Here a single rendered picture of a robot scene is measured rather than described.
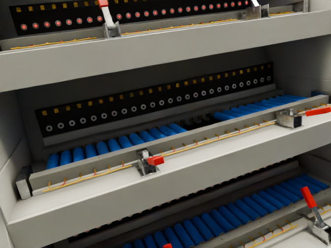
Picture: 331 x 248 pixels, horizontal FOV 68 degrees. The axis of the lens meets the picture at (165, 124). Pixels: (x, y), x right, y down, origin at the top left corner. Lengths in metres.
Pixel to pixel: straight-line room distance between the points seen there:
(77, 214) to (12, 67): 0.20
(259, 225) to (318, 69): 0.35
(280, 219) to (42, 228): 0.40
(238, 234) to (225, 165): 0.15
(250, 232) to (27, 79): 0.43
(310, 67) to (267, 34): 0.19
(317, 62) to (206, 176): 0.38
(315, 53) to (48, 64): 0.53
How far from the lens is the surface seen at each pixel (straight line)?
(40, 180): 0.38
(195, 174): 0.37
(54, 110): 0.49
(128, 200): 0.34
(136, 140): 0.43
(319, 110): 0.43
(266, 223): 0.51
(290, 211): 0.54
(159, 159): 0.28
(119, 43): 0.37
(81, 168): 0.38
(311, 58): 0.64
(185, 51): 0.40
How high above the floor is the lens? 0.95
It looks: 3 degrees up
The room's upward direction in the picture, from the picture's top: 15 degrees counter-clockwise
